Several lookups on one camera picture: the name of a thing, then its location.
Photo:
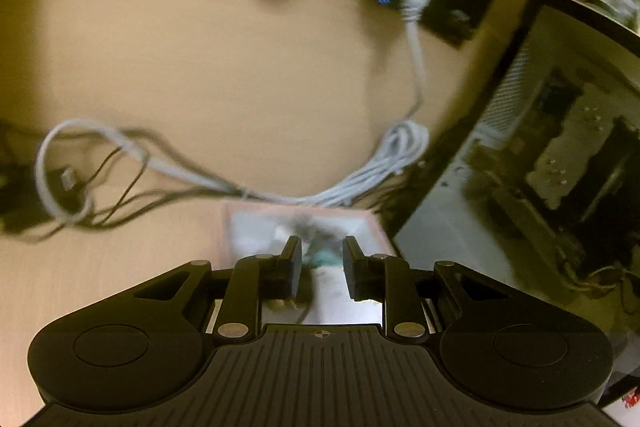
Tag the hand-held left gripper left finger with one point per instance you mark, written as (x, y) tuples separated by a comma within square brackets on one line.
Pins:
[(295, 268)]

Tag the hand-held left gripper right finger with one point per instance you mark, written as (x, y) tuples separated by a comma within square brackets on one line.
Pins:
[(350, 272)]

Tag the teal plastic part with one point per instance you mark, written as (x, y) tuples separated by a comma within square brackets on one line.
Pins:
[(327, 259)]

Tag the computer case with glass panel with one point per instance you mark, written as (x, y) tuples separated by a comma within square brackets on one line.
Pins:
[(550, 132)]

